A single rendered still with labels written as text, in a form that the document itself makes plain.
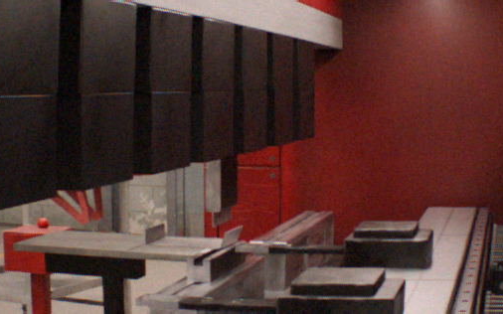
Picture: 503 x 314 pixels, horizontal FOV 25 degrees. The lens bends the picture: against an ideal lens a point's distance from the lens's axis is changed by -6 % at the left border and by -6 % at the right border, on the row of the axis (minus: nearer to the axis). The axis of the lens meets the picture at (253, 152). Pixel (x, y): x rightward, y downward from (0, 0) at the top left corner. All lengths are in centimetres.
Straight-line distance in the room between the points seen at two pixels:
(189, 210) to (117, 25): 852
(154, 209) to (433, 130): 742
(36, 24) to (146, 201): 891
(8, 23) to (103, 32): 21
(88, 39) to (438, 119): 150
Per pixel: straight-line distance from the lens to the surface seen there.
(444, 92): 241
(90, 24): 99
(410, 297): 130
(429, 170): 242
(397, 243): 151
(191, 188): 954
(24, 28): 86
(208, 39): 137
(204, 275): 150
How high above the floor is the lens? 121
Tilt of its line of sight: 3 degrees down
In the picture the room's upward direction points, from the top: straight up
